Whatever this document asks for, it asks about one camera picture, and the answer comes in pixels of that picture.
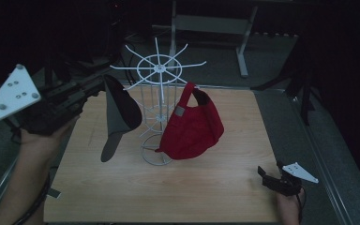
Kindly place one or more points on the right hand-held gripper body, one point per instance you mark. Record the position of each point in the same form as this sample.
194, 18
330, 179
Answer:
289, 186

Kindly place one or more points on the grey sun visor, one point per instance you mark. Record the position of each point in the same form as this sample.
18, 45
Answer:
118, 109

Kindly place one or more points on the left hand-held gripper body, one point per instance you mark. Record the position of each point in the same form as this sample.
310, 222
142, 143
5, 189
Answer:
9, 97

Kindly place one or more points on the person's left hand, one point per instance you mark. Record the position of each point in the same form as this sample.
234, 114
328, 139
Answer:
43, 145

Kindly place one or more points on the red baseball cap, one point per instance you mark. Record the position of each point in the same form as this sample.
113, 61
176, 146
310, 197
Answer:
193, 131

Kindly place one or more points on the person's right hand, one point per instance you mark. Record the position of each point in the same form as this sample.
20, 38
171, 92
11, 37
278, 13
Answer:
289, 209

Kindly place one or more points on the black metal stand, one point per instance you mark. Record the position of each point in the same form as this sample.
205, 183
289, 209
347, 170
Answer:
59, 72
306, 93

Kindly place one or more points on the white metal desk frame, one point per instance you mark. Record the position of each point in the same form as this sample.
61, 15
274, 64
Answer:
212, 24

